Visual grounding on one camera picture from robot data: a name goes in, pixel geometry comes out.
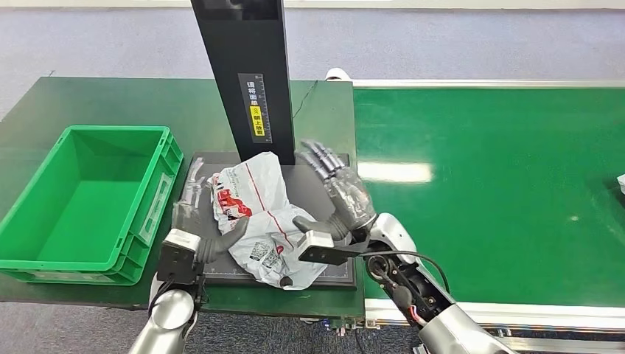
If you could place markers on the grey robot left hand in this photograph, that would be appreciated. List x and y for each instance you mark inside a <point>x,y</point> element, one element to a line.
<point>215,246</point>

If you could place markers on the white parcel at belt edge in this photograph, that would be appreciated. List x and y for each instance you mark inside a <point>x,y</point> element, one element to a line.
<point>622,183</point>

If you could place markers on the black scanner column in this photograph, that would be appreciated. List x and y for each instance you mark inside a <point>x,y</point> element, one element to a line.
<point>244,49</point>

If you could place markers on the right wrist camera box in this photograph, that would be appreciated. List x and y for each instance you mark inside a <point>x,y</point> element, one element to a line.
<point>317,246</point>

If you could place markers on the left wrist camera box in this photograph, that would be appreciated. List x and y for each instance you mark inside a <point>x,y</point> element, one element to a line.
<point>176,256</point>

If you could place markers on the clear crate label sleeve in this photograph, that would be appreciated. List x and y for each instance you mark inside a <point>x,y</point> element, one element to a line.
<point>157,207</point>

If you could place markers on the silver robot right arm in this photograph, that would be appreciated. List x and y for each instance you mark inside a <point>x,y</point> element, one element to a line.
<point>420,288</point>

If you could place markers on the green conveyor belt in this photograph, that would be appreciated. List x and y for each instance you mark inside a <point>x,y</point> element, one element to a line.
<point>512,195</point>

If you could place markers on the green plastic crate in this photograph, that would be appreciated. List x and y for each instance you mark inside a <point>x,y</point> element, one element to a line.
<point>83,210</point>

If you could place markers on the silver conveyor side rail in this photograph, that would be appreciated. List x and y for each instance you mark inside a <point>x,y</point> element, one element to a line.
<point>488,83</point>
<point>561,316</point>

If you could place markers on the white conveyor roller end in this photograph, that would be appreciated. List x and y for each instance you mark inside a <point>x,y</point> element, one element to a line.
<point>338,74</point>

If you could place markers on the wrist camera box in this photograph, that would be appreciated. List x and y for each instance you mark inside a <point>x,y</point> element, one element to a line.
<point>176,256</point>
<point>317,246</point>

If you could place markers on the black yellow column label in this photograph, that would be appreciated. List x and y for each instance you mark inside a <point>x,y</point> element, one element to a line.
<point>256,107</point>

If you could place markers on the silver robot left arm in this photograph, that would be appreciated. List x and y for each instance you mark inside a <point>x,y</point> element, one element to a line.
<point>168,317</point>

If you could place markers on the white plastic mailer package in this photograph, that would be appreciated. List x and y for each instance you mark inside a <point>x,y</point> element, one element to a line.
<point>263,195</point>

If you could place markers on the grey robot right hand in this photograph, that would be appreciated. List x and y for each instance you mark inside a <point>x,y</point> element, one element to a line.
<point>349,198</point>

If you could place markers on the metal connectors under table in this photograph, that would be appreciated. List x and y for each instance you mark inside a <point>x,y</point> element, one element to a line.
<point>342,326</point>

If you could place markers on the black scanner base plate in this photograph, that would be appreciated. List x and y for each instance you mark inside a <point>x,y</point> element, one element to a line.
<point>305,188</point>

